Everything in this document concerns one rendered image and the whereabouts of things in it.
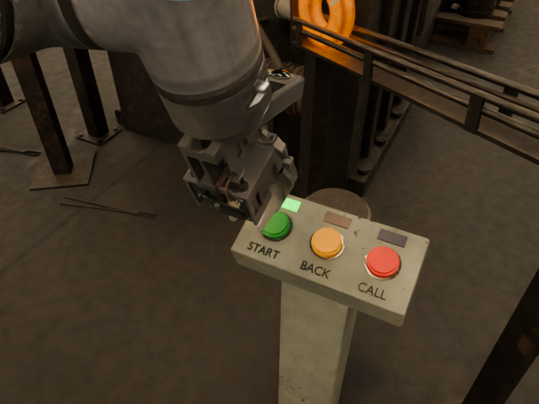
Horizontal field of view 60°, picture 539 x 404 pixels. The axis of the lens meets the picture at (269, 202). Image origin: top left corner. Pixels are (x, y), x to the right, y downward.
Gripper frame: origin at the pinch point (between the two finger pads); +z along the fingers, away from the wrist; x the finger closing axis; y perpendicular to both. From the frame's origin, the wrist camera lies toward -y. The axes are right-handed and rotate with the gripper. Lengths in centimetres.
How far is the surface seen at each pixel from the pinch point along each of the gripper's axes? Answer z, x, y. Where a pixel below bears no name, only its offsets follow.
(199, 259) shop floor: 74, -42, -11
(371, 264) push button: 5.7, 13.7, 1.0
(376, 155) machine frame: 90, -8, -75
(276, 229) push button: 5.6, 0.4, 0.9
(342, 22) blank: 14, -9, -50
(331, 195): 20.6, 1.4, -14.8
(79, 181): 77, -100, -22
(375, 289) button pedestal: 6.8, 15.1, 3.6
